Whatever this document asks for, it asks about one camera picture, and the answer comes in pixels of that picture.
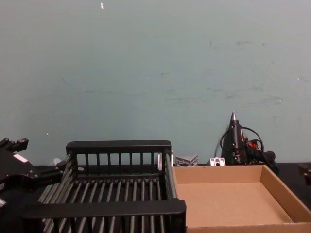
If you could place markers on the small white rectangular bracket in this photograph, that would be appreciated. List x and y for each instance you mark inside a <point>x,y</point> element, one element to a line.
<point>217,162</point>

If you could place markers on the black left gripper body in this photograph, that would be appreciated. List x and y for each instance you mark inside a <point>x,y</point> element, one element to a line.
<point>14,167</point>

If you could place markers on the shallow brown cardboard tray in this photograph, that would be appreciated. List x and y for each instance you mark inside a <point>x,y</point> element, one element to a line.
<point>230,201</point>

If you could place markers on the black rack with steel bars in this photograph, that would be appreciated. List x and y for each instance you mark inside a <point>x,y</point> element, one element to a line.
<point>116,145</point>

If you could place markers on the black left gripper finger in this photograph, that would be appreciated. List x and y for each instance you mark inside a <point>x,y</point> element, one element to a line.
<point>48,175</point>
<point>22,144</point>

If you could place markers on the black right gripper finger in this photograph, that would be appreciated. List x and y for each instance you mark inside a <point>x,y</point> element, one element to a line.
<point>308,167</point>

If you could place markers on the plain pale wall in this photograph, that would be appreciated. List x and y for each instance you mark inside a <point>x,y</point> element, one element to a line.
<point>145,60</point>

